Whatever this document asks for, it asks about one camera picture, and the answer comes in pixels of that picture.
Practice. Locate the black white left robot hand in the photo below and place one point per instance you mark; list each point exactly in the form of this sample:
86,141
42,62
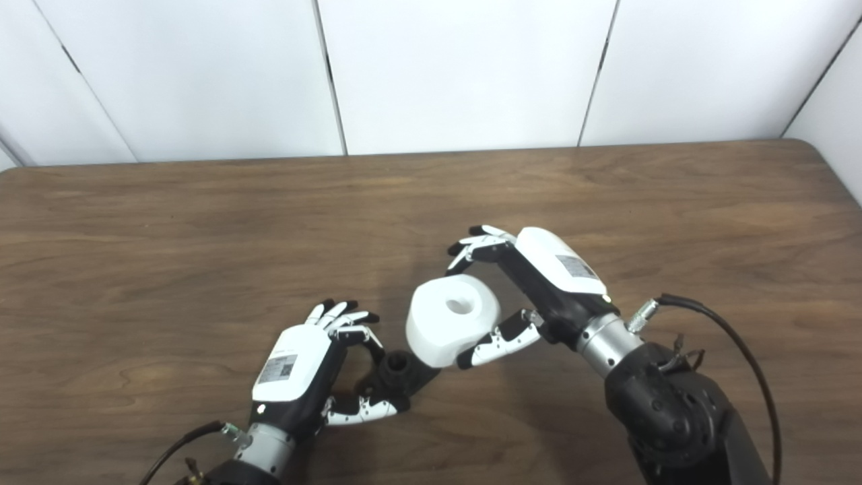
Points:
289,367

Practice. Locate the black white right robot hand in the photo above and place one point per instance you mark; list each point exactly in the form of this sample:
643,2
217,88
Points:
555,269

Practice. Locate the black plastic holder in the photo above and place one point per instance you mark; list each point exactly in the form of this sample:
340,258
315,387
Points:
401,377

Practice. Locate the round white plastic piece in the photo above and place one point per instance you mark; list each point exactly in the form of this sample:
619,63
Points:
438,330

